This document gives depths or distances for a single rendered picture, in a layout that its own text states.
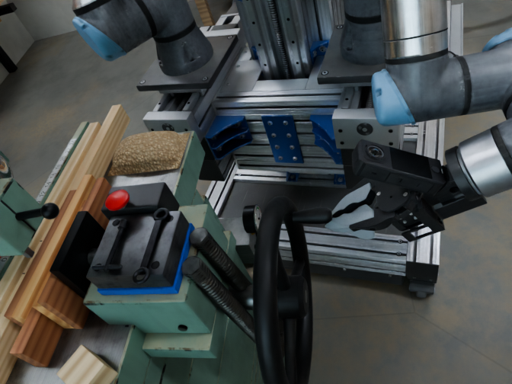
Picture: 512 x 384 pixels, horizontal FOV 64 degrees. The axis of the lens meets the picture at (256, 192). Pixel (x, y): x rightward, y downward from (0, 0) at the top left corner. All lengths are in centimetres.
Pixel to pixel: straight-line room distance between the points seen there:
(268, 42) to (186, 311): 80
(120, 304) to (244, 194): 111
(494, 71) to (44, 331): 63
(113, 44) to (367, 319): 111
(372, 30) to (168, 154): 49
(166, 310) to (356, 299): 106
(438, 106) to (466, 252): 108
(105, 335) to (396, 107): 47
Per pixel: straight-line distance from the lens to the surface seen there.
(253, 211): 86
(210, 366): 80
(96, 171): 76
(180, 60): 110
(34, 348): 59
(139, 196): 52
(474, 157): 54
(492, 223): 168
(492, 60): 58
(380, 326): 145
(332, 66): 97
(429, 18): 55
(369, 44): 93
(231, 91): 115
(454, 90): 56
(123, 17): 103
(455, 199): 59
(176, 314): 50
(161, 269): 45
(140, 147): 73
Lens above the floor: 134
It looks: 46 degrees down
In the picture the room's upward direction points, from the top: 22 degrees counter-clockwise
